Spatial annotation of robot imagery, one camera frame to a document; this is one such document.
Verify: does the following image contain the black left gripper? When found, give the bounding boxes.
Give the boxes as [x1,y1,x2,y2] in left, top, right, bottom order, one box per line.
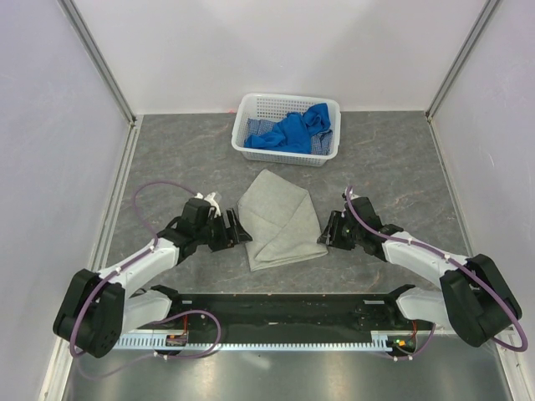
[195,208,252,252]

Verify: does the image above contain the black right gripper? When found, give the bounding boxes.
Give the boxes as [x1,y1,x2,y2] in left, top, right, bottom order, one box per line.
[317,210,363,251]

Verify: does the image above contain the grey cloth napkin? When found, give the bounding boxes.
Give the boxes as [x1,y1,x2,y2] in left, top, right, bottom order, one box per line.
[237,170,328,272]

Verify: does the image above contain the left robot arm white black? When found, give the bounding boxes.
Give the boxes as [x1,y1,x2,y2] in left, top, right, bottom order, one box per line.
[53,195,252,358]

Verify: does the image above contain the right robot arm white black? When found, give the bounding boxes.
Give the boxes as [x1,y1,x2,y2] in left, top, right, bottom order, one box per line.
[318,188,527,352]

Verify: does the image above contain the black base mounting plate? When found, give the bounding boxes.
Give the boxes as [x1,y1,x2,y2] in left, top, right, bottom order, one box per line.
[141,292,436,335]

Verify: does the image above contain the blue checkered cloth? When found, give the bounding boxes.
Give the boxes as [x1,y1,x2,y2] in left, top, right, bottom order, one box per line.
[245,119,333,155]

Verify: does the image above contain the blue towel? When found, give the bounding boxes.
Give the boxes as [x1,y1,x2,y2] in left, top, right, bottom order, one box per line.
[244,103,332,155]

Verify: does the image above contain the white perforated plastic basket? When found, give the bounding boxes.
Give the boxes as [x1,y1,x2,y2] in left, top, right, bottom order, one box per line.
[231,94,341,167]

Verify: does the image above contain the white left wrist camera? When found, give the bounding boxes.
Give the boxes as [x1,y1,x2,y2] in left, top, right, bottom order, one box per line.
[194,191,222,210]

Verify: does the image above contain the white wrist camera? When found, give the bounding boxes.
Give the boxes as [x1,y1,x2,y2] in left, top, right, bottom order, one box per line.
[343,186,359,203]
[194,191,222,210]

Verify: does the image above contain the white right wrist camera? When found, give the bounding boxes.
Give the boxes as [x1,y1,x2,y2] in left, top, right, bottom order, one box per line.
[343,186,359,203]

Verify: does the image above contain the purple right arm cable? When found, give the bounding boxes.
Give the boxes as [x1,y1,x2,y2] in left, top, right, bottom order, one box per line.
[344,185,528,363]

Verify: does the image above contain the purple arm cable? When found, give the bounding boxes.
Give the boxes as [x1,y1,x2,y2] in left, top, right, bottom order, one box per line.
[69,181,222,379]
[344,185,528,363]

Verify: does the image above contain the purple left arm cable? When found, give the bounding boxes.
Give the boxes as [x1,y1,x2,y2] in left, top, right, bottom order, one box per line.
[69,181,222,379]

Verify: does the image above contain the slotted cable duct rail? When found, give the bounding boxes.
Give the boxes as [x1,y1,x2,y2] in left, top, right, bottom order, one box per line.
[114,326,412,352]

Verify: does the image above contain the aluminium corner frame post right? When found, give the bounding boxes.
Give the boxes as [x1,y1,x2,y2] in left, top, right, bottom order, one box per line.
[425,0,502,122]

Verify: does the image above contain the aluminium corner frame post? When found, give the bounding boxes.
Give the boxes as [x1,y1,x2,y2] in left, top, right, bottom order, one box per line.
[58,0,139,126]
[425,0,502,122]

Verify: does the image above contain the aluminium corner frame post left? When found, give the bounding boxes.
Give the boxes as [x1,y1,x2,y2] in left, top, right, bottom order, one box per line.
[58,0,139,126]

